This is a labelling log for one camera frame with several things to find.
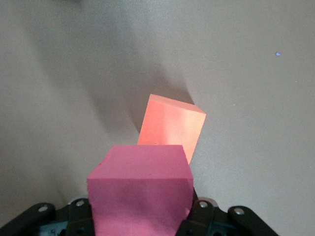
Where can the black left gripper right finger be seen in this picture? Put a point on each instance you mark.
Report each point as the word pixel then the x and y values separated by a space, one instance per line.
pixel 221 222

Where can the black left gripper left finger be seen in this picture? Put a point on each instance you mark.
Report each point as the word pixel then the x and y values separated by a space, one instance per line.
pixel 61 221

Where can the red foam cube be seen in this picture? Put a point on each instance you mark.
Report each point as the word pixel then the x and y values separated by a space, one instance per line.
pixel 140 186

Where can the brown table cover sheet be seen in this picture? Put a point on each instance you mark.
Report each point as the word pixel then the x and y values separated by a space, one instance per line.
pixel 246 147

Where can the orange foam cube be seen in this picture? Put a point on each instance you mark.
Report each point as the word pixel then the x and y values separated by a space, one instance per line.
pixel 172 123

